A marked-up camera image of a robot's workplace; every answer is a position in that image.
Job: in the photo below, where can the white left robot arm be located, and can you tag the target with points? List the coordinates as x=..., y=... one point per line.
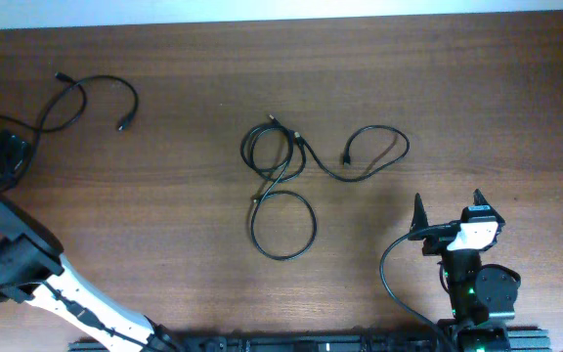
x=35, y=271

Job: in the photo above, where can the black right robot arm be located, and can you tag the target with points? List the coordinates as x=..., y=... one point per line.
x=482, y=296

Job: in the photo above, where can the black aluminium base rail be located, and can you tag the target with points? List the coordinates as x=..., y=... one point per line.
x=518, y=340

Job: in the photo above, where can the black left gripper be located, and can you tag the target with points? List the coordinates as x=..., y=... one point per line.
x=9, y=154

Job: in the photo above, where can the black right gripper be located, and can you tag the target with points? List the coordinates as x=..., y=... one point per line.
x=418, y=220

